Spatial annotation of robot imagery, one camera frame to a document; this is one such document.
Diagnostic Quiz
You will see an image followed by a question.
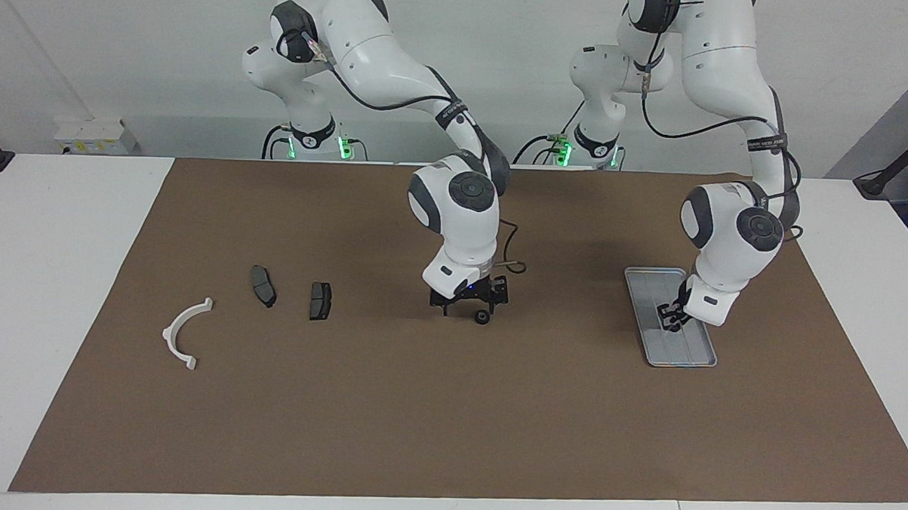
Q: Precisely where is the white semicircular plastic bracket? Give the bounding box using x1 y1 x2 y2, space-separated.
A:
162 296 214 373

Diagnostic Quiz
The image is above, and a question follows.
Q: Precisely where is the long grey brake pad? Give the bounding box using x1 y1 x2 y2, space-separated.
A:
249 266 279 309

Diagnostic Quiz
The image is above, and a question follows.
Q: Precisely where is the black clamped camera stand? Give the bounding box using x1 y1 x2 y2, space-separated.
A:
852 118 908 202

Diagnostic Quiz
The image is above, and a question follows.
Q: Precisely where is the short grey brake pad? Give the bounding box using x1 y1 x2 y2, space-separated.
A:
308 281 334 322

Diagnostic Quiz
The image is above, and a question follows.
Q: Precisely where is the silver metal tray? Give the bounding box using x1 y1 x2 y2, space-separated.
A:
620 266 722 370

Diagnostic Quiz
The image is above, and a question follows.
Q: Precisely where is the brown paper table mat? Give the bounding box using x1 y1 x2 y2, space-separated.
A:
8 148 908 510

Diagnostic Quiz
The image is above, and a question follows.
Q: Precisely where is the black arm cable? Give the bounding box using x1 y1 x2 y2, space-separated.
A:
634 28 810 245
295 31 536 277

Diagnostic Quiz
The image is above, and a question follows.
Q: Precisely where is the white power supply box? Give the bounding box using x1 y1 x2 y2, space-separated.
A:
54 116 138 156

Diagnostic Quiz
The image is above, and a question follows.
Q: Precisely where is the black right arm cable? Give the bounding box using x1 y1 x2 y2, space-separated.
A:
295 31 536 277

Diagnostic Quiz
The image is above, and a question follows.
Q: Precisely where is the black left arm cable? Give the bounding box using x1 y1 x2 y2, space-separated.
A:
634 28 810 245

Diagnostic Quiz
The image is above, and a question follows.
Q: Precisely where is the black base power cable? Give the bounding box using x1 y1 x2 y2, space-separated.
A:
512 99 585 168
261 124 293 161

